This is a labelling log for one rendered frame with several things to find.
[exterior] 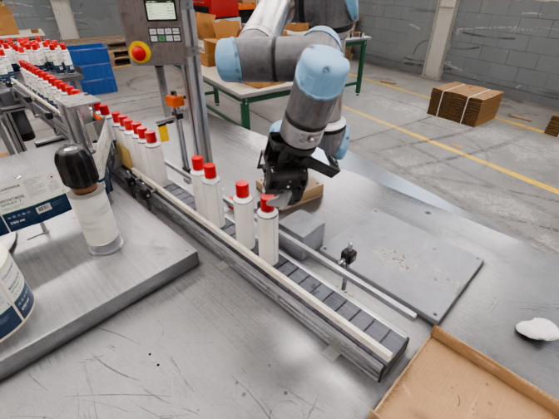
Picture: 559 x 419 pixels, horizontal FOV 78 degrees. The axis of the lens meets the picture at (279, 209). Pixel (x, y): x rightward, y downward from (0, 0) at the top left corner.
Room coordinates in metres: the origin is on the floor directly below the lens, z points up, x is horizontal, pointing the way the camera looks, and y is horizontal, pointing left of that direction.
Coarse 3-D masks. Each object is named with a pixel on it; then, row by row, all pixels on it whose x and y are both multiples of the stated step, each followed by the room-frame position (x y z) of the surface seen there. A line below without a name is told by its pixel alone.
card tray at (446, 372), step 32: (448, 352) 0.44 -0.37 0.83; (480, 352) 0.42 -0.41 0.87; (416, 384) 0.37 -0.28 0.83; (448, 384) 0.37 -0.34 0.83; (480, 384) 0.37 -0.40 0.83; (512, 384) 0.36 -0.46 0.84; (384, 416) 0.31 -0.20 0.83; (416, 416) 0.31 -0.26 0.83; (448, 416) 0.31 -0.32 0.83; (480, 416) 0.31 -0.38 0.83; (512, 416) 0.31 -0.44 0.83; (544, 416) 0.31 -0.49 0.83
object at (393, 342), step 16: (176, 192) 1.02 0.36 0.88; (176, 208) 0.93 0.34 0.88; (192, 208) 0.93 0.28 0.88; (256, 240) 0.76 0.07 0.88; (240, 256) 0.70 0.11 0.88; (288, 272) 0.64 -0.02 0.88; (304, 272) 0.64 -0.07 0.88; (288, 288) 0.58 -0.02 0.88; (304, 288) 0.58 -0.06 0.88; (320, 288) 0.58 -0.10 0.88; (304, 304) 0.53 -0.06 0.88; (336, 304) 0.53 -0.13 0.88; (352, 304) 0.53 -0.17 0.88; (352, 320) 0.49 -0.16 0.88; (368, 320) 0.49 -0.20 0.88; (352, 336) 0.45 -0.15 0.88; (384, 336) 0.45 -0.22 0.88; (400, 336) 0.45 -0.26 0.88; (368, 352) 0.41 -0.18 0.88
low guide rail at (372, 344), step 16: (144, 176) 1.07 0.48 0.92; (160, 192) 0.99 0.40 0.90; (208, 224) 0.79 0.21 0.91; (224, 240) 0.74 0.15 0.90; (256, 256) 0.66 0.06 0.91; (272, 272) 0.60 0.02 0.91; (320, 304) 0.50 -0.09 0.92; (336, 320) 0.47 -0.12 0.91; (368, 336) 0.42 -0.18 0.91; (384, 352) 0.39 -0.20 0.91
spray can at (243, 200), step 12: (240, 180) 0.75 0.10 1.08; (240, 192) 0.72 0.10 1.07; (240, 204) 0.71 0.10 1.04; (252, 204) 0.73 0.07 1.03; (240, 216) 0.72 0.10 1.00; (252, 216) 0.73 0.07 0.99; (240, 228) 0.72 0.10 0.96; (252, 228) 0.73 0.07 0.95; (240, 240) 0.72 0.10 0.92; (252, 240) 0.72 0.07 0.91
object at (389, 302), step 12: (180, 168) 1.05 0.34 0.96; (228, 204) 0.85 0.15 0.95; (288, 240) 0.67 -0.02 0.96; (312, 252) 0.62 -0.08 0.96; (324, 264) 0.59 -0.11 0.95; (336, 264) 0.58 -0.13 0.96; (348, 276) 0.54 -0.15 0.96; (372, 288) 0.51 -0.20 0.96; (384, 300) 0.48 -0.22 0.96; (408, 312) 0.44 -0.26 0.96
